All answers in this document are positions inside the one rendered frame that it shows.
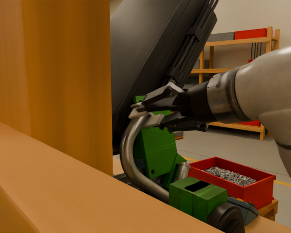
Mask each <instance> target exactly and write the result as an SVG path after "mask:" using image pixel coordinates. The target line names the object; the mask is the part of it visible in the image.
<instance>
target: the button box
mask: <svg viewBox="0 0 291 233"><path fill-rule="evenodd" d="M227 203H229V204H232V205H235V206H237V207H239V209H240V210H241V212H242V215H243V218H244V226H246V225H248V224H249V223H250V222H252V221H253V220H254V219H256V218H257V217H258V215H259V211H258V210H257V209H255V207H253V206H251V205H250V204H248V203H246V202H244V201H239V200H237V199H235V198H233V197H229V196H227Z"/></svg>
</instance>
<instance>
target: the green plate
mask: <svg viewBox="0 0 291 233"><path fill-rule="evenodd" d="M144 97H145V96H135V97H133V102H134V104H136V103H140V102H142V101H143V99H144ZM152 113H153V114H154V115H159V114H163V115H164V116H166V115H168V114H170V110H164V111H153V112H152ZM163 118H164V117H163ZM176 153H177V148H176V141H175V136H174V132H169V131H168V130H167V127H165V128H164V129H163V130H161V129H160V128H159V127H153V126H152V127H149V129H146V128H143V129H140V131H139V133H138V134H137V136H136V146H135V147H133V159H144V164H145V171H146V177H147V178H149V179H152V178H155V177H158V176H161V175H164V174H166V173H169V172H170V171H171V168H172V165H173V162H174V159H175V156H176Z"/></svg>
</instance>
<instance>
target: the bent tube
mask: <svg viewBox="0 0 291 233"><path fill-rule="evenodd" d="M140 104H141V102H140V103H136V104H133V105H131V108H132V109H133V108H137V107H138V106H139V105H140ZM151 116H154V114H153V113H152V112H150V114H149V115H147V116H141V117H137V118H133V119H132V120H131V121H130V123H129V125H128V126H127V128H126V129H125V131H124V133H123V135H122V138H121V142H120V161H121V166H122V168H123V171H124V173H125V175H126V176H127V178H128V179H129V180H130V181H131V182H132V183H133V184H134V185H135V186H137V187H139V188H140V189H142V190H143V191H145V192H146V193H148V194H149V195H151V196H152V197H154V198H156V199H158V200H160V201H162V202H164V203H166V204H169V192H168V191H166V190H165V189H164V188H162V187H161V186H159V185H158V184H156V183H155V182H153V181H151V180H150V179H149V178H147V177H146V176H144V175H143V174H142V173H141V172H140V171H139V170H138V169H137V167H136V165H135V162H134V159H133V144H134V140H135V138H136V136H137V134H138V133H139V131H140V129H141V127H142V126H143V124H144V122H145V120H146V119H147V117H151Z"/></svg>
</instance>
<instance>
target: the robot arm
mask: <svg viewBox="0 0 291 233"><path fill-rule="evenodd" d="M175 83H176V82H175V81H174V80H170V81H169V82H168V84H167V85H165V86H163V87H161V88H158V89H156V90H154V91H152V92H150V93H148V94H146V96H145V97H144V99H143V101H142V103H141V104H140V105H139V106H138V107H137V108H133V110H132V111H131V113H130V115H129V117H128V118H129V119H133V118H137V117H143V116H147V115H149V114H150V112H153V111H164V110H171V111H172V112H173V111H175V112H173V113H171V114H168V115H166V116H164V115H163V114H159V115H155V116H150V117H147V119H146V120H145V122H144V124H143V126H142V127H141V129H143V128H148V127H152V126H153V127H159V128H160V129H161V130H163V129H164V128H165V127H167V130H168V131H169V132H177V131H193V130H197V131H202V132H206V131H207V128H208V125H209V123H213V122H220V123H223V124H232V123H241V122H251V121H254V120H259V121H260V123H261V124H262V125H263V126H264V127H265V128H266V129H267V130H268V131H269V132H270V134H271V135H272V136H273V138H274V140H275V142H276V144H277V147H278V150H279V155H280V157H281V160H282V162H283V164H284V166H285V168H286V170H287V172H288V174H289V176H290V177H291V45H290V46H286V47H283V48H280V49H277V50H274V51H271V52H268V53H266V54H264V55H261V56H259V57H257V58H256V59H254V60H253V61H251V62H250V63H248V64H246V65H244V66H239V67H236V68H234V69H232V70H228V71H225V72H222V73H219V74H216V75H214V76H212V78H211V79H210V80H209V81H206V82H203V83H200V84H197V85H195V86H193V87H192V88H182V89H181V88H179V87H177V86H176V85H175ZM174 94H177V95H175V96H174V97H172V98H166V97H168V96H170V97H171V95H174ZM163 117H164V118H163Z"/></svg>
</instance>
